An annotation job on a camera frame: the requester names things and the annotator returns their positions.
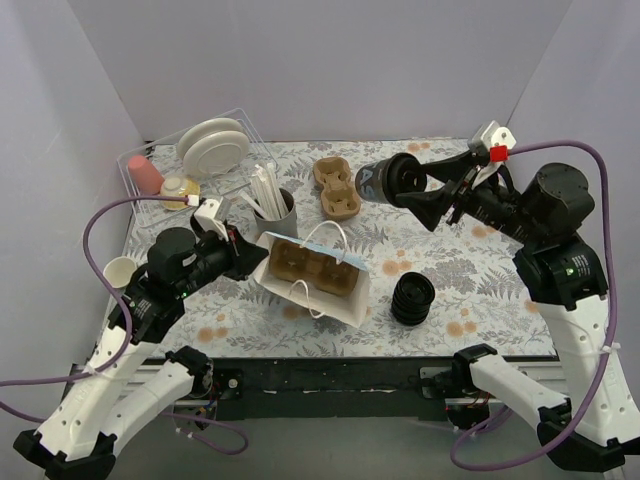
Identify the grey-green ceramic mug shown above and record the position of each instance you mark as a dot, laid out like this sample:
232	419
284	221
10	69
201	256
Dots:
119	271

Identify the white ceramic plate back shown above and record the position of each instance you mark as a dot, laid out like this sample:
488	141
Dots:
203	129

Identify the black plastic cup lid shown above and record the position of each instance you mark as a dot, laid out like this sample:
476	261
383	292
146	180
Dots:
402	173

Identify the light blue paper bag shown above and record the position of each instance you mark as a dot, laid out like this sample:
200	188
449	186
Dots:
350	310

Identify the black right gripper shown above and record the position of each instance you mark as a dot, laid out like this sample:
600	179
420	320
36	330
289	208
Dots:
459	189

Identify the stack of black cups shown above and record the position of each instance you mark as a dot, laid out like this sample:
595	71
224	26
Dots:
196	227

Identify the white ceramic plate front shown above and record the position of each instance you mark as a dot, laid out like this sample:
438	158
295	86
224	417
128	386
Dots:
215	154

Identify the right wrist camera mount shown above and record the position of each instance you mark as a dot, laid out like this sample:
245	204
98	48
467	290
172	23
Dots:
493	141

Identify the stack of black lids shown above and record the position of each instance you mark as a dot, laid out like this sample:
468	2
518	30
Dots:
412	298

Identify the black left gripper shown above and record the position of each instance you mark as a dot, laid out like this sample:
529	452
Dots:
233	255

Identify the white wire dish rack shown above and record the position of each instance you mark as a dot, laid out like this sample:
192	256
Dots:
148	209

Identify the brown cardboard cup carrier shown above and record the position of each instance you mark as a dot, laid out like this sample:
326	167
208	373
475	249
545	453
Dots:
290	262

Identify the floral patterned table mat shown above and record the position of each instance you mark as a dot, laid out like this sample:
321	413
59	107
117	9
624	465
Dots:
479	296

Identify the grey cylindrical straw holder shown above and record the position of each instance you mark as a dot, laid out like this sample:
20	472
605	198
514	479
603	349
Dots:
286	226

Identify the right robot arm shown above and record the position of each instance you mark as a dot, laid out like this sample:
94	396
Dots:
595	425

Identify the yellow polka dot bowl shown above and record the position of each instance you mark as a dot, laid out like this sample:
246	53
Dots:
178	186

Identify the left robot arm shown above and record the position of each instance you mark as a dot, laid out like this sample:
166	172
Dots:
86	432

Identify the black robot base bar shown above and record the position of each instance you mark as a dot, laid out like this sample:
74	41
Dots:
342	387

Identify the pink plastic cup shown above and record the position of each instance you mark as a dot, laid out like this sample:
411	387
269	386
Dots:
144	174

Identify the wrapped white straws bundle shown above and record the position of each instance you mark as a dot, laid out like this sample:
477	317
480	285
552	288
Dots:
264	195

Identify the white ceramic plate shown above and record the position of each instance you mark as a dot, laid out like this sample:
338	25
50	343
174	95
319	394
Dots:
215	154
203	129

